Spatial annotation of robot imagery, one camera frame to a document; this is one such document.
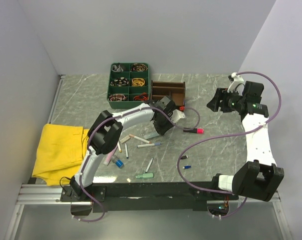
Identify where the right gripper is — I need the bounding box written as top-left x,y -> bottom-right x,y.
206,87 -> 245,113

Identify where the blue capped white pen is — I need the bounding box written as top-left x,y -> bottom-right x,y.
137,142 -> 161,149

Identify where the pink black highlighter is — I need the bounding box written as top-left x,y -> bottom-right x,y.
183,128 -> 204,134

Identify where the orange capped white pen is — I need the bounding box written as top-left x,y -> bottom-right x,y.
129,134 -> 151,144

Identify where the brown wooden desk organizer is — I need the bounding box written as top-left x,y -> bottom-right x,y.
151,81 -> 186,107

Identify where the lilac pastel highlighter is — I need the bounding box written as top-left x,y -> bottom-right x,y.
103,152 -> 114,166

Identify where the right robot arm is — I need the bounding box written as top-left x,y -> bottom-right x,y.
207,81 -> 284,202

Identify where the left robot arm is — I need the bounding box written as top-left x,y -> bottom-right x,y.
70,96 -> 178,201

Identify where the uncapped white marker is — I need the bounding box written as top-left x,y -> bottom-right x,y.
145,157 -> 154,173

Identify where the small grey eraser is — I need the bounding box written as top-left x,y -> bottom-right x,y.
120,135 -> 130,144

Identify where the small black cap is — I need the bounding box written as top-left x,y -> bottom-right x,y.
180,155 -> 188,160

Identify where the short blue tipped pen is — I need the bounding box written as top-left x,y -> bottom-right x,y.
125,143 -> 129,159

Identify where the yellow capped white pen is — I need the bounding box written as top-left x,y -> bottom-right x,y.
117,141 -> 122,153

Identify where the short mint green highlighter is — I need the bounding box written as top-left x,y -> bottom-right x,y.
135,172 -> 154,179

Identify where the green compartment tray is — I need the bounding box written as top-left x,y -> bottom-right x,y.
106,62 -> 151,109

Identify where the blue capped glue stick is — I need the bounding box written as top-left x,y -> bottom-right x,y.
111,155 -> 124,168

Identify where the black base bar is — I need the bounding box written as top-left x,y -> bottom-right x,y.
60,181 -> 239,213

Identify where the yellow cloth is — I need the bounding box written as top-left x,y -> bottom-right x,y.
32,123 -> 89,186

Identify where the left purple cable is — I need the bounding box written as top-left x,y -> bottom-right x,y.
73,102 -> 201,223

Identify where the purple cable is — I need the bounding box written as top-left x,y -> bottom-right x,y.
177,71 -> 282,219
73,102 -> 201,223

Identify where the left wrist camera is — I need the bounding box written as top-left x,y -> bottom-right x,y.
171,109 -> 186,123

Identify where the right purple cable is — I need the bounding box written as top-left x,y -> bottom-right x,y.
177,71 -> 282,219

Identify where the aluminium rail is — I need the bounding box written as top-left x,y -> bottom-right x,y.
15,183 -> 74,205

